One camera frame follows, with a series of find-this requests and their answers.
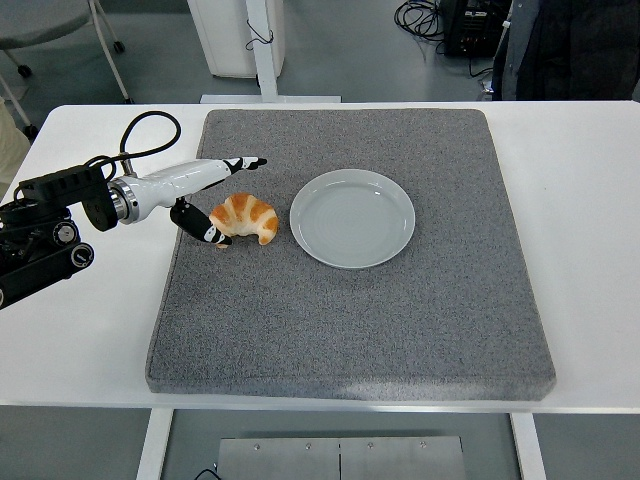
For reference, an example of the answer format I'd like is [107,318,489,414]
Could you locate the grey fabric mat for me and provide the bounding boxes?
[144,108,558,403]

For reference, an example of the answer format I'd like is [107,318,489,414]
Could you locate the black equipment box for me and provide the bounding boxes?
[439,0,514,57]

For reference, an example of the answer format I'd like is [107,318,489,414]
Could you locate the person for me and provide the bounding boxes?
[491,0,640,101]

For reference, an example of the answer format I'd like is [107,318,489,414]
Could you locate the beige cloth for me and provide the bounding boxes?
[0,97,31,187]

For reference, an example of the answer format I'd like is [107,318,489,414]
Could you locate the round grey plate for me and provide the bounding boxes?
[289,168,417,270]

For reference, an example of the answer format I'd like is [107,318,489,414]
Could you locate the black floor cable bundle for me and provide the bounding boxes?
[393,0,496,79]

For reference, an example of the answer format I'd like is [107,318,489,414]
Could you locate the grey metal plate with screws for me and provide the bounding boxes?
[215,435,467,480]

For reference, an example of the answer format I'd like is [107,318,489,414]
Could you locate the white table column with base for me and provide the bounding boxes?
[199,0,341,104]

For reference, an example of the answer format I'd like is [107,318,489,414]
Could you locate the thin black cable loop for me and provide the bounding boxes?
[244,18,275,51]

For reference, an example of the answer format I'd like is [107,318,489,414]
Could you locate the grey chair with wheels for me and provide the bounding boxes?
[0,0,137,141]

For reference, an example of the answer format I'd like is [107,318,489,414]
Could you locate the orange croissant bread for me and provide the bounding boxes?
[208,192,280,246]

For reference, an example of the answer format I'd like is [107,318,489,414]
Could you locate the white table leg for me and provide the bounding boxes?
[135,408,175,480]
[508,412,549,480]

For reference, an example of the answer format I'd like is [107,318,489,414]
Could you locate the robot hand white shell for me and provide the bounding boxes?
[131,156,269,250]

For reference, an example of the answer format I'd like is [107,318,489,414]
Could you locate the white cabinet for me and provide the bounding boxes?
[188,0,286,79]

